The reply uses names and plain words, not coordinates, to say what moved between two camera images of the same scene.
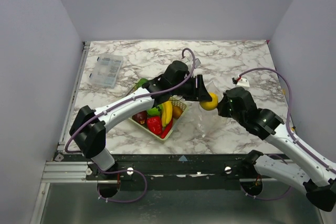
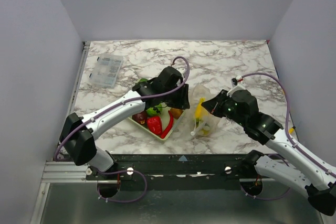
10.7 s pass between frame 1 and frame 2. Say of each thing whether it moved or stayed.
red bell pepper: stayed
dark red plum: stayed
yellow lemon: moved
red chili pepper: stayed
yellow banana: moved
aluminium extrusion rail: stayed
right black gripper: stayed
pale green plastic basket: stayed
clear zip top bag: moved
